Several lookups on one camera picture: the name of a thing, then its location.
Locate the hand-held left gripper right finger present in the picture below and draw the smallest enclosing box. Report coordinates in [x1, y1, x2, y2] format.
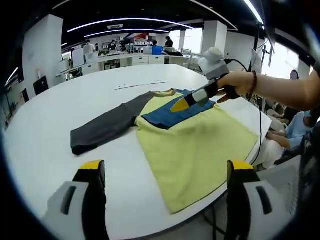
[226, 159, 283, 240]

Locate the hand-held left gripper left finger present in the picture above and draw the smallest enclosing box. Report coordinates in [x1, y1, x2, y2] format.
[43, 159, 111, 240]

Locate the yellow blue grey garment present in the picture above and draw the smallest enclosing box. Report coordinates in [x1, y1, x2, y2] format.
[70, 87, 260, 215]

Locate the person's right hand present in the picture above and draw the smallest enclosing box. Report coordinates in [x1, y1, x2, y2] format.
[216, 70, 253, 104]

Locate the plain white pillar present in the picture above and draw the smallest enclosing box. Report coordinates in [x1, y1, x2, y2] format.
[202, 20, 228, 63]

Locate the white mesh chair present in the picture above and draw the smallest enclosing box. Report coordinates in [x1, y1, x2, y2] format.
[257, 159, 306, 226]

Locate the black tripod stand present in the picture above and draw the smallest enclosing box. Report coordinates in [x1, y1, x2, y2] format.
[252, 22, 276, 69]

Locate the white table socket strip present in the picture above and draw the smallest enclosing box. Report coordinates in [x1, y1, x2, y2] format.
[113, 81, 167, 91]

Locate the row of white counters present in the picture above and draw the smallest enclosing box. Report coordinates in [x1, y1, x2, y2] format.
[56, 53, 191, 76]

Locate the black monitor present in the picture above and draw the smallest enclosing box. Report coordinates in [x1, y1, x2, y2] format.
[33, 75, 50, 96]

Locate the white pillar with small sign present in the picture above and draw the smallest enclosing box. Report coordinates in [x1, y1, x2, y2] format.
[22, 14, 64, 93]

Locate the dark red bead bracelet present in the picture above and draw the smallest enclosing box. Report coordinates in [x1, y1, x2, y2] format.
[246, 70, 258, 100]

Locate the black cable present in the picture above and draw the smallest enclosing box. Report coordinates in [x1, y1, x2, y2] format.
[223, 58, 264, 166]

